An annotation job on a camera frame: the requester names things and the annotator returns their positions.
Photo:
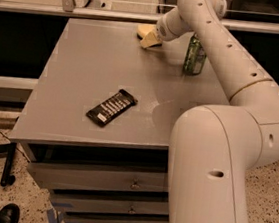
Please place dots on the black metal stand leg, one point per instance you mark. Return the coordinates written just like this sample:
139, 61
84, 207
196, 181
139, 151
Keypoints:
8, 152

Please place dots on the black snack bar wrapper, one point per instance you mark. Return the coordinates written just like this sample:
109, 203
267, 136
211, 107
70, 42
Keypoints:
111, 108

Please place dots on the yellow sponge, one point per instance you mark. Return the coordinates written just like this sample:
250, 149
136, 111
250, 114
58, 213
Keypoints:
143, 29

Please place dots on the black shoe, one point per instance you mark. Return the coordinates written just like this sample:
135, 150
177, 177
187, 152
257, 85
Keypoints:
10, 214

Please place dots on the blue floor tape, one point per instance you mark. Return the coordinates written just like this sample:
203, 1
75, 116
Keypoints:
54, 216

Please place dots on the grey drawer cabinet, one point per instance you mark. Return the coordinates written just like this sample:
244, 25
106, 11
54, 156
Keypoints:
97, 125

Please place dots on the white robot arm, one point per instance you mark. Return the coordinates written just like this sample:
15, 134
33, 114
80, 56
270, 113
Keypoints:
212, 146

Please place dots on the green soda can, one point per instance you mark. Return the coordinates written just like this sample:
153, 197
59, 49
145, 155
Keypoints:
194, 58

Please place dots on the top grey drawer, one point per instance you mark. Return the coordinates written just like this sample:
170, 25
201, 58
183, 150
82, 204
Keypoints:
97, 177

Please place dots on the middle grey drawer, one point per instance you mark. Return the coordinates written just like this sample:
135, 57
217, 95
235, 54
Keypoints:
109, 204

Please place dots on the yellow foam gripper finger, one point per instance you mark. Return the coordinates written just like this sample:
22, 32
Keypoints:
149, 39

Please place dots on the grey metal railing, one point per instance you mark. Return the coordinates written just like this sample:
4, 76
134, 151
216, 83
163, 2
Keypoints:
90, 9

